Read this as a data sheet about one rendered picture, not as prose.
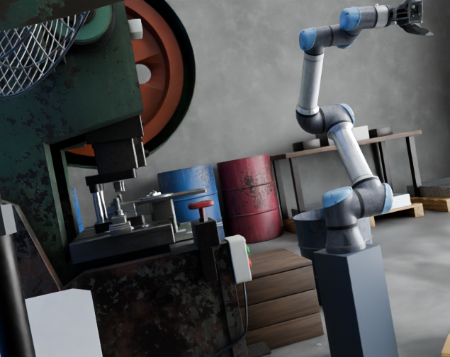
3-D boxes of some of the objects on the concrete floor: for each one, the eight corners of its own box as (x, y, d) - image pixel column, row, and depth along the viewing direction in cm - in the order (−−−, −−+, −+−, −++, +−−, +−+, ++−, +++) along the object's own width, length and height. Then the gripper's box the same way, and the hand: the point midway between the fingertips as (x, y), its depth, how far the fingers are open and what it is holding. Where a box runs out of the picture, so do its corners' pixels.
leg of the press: (264, 430, 134) (214, 150, 131) (276, 452, 123) (222, 147, 120) (-55, 533, 115) (-122, 207, 112) (-75, 570, 104) (-150, 210, 101)
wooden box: (293, 309, 232) (282, 247, 230) (324, 334, 195) (312, 260, 193) (222, 329, 223) (211, 263, 222) (242, 358, 186) (227, 280, 185)
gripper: (391, 43, 148) (444, 39, 150) (391, -17, 143) (446, -21, 146) (379, 46, 156) (429, 42, 158) (379, -11, 152) (430, -15, 154)
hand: (433, 13), depth 155 cm, fingers open, 14 cm apart
